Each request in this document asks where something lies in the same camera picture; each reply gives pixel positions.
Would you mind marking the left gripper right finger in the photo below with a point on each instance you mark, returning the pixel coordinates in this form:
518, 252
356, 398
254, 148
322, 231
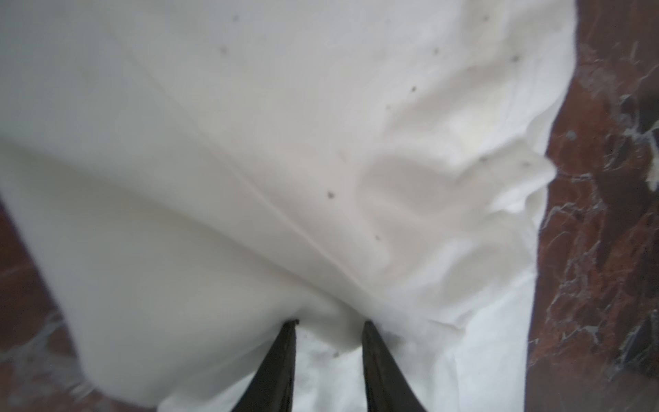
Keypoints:
387, 390

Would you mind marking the white printed t-shirt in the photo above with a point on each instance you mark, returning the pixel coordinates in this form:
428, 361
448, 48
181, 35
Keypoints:
189, 175

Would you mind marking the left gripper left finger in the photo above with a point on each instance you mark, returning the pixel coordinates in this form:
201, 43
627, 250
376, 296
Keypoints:
271, 388

